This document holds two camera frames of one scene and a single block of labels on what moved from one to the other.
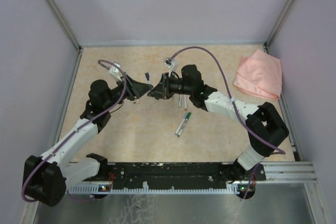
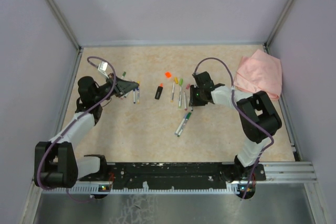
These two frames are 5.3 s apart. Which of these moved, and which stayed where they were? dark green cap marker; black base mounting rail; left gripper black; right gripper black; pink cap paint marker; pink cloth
Moved: left gripper black; right gripper black
Stayed: dark green cap marker; pink cloth; black base mounting rail; pink cap paint marker
